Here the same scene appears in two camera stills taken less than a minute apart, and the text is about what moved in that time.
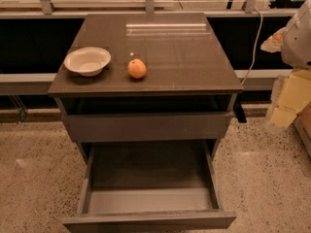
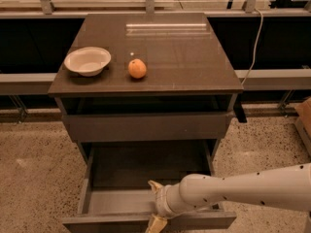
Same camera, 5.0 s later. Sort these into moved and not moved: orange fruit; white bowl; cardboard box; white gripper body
Moved: white gripper body
Not moved: orange fruit; white bowl; cardboard box
